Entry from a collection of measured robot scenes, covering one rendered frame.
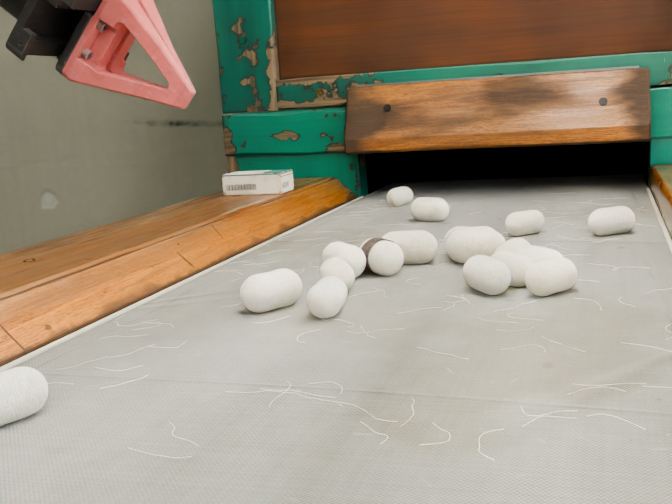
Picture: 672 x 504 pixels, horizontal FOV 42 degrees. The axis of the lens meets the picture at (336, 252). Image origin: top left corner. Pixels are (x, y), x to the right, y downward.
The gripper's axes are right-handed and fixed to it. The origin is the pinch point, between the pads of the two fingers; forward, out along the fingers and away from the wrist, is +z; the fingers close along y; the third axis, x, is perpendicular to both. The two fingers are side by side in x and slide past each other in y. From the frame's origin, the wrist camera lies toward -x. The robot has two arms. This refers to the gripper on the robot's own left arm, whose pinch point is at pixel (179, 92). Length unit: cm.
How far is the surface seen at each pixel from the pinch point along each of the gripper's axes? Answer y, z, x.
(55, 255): -6.2, 1.1, 11.3
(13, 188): 119, -70, 80
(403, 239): 2.0, 17.1, -1.0
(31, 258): -7.1, 0.3, 12.0
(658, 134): 40, 28, -15
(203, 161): 120, -36, 46
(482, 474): -27.9, 25.0, -5.2
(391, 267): -1.6, 17.8, -0.1
